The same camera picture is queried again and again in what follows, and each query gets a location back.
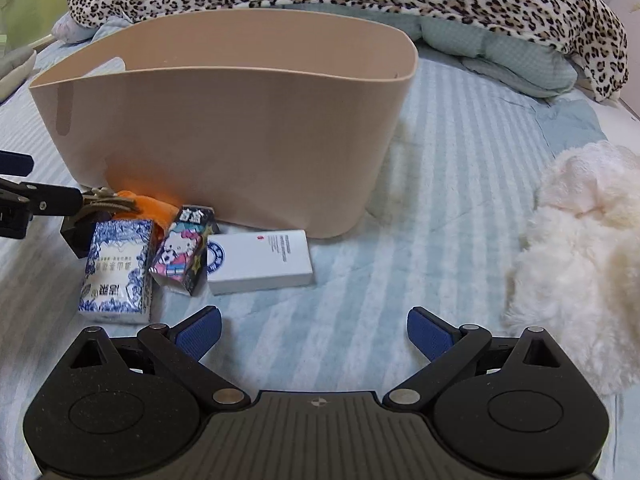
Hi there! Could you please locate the orange sock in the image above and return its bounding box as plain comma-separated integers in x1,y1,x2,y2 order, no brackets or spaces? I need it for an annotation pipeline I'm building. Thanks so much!
113,190,179,240

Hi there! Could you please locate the Hello Kitty small box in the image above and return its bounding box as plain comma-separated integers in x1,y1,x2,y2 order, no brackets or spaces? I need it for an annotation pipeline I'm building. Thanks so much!
149,205,219,296

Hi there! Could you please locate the blue white tissue pack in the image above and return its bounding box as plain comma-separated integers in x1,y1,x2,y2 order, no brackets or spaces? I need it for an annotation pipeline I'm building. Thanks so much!
78,220,155,325

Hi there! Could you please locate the white rectangular box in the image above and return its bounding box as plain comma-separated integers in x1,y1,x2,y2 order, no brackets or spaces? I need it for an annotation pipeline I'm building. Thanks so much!
206,230,314,295

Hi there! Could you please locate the grey plush cushion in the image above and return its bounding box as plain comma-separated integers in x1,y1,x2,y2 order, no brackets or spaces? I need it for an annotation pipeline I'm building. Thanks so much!
0,47,37,103

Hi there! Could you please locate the blue striped bed sheet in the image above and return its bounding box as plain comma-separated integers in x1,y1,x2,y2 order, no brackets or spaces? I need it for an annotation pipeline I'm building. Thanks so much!
1,47,639,479

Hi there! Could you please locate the light pink pillow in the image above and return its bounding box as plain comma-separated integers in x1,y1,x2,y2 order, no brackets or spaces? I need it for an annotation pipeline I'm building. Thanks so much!
51,13,131,44

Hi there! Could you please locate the white plush toy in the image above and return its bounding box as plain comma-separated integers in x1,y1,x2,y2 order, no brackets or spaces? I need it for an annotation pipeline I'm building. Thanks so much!
503,141,639,396

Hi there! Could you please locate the beige plastic storage bin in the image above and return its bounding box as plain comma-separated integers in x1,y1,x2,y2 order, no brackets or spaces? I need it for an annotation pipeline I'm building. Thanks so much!
29,9,419,238

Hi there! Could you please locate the teal quilted comforter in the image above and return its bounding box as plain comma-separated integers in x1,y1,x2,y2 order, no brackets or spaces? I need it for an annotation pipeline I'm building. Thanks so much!
287,3,578,99

